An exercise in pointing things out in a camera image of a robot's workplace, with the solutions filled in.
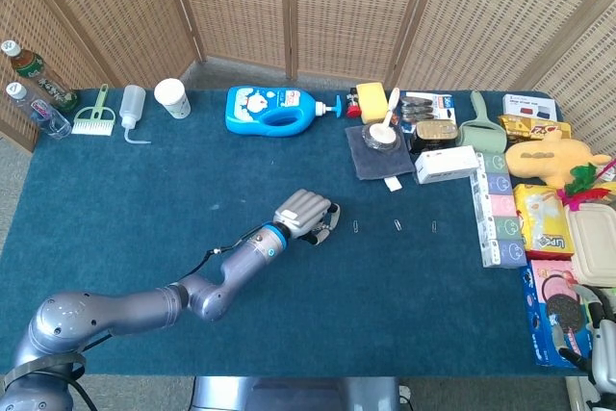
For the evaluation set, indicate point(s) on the wicker folding screen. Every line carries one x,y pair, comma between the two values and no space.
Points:
346,7

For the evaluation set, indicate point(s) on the small red capped item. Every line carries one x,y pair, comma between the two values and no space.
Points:
352,111

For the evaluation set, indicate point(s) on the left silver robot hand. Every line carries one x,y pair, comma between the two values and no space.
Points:
303,211

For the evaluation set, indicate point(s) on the green hand brush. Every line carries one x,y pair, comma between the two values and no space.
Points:
94,124

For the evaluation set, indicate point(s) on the white paper cup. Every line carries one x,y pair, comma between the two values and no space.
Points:
173,98

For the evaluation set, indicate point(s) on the white box red blue print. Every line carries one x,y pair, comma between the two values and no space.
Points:
529,105

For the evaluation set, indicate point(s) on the blue cookie box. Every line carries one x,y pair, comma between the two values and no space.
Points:
541,295

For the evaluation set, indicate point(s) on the green tea bottle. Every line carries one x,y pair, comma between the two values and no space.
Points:
36,71

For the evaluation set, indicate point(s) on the yellow sponge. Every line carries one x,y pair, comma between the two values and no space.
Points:
370,100

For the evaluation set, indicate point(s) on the blue table carpet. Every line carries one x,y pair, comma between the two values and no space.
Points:
385,310

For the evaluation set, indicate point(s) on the white carton box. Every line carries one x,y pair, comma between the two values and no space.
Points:
445,163

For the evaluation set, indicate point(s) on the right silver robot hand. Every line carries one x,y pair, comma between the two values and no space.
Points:
605,353

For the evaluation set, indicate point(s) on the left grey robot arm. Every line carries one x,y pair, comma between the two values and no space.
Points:
144,307

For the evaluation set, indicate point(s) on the beige lunch container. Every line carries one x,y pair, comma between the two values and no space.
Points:
594,238

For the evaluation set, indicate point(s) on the gold snack packet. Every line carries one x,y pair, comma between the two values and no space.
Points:
529,128

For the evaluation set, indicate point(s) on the black gold meat tin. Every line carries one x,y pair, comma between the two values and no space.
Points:
435,132

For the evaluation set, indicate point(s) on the green red feather toy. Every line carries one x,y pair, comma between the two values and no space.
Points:
582,175

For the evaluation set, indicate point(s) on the yellow biscuit packet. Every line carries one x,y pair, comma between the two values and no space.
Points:
539,213

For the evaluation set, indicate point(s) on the grey cleaning cloth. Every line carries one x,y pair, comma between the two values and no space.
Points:
380,163

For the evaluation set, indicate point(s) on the yellow plush toy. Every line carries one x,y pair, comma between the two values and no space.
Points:
544,161

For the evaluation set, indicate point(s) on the binder clip pack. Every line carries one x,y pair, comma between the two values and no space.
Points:
418,108

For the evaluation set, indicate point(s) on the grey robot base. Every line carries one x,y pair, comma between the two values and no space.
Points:
298,394

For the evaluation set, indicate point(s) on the white squeeze wash bottle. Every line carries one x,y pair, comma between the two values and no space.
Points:
131,103

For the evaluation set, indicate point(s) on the long pastel smiley box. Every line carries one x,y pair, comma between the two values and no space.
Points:
500,204

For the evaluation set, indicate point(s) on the blue detergent pump bottle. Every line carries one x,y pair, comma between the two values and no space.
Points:
255,108

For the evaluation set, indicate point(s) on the clear water bottle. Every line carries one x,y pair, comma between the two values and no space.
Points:
41,110

